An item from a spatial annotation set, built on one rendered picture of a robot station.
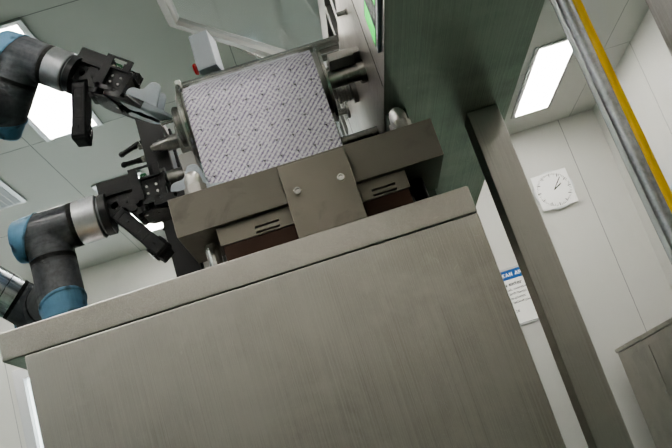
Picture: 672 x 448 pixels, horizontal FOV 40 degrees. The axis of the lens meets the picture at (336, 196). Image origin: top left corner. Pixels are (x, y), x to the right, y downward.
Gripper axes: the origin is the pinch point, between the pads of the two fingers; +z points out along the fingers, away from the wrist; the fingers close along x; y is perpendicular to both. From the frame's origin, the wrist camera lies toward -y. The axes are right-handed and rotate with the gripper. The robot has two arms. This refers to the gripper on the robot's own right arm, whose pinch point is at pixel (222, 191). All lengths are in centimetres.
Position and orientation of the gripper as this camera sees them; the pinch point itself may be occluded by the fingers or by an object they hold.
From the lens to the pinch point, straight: 155.0
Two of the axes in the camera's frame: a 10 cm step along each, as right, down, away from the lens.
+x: 0.5, 3.0, 9.5
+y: -3.0, -9.1, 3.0
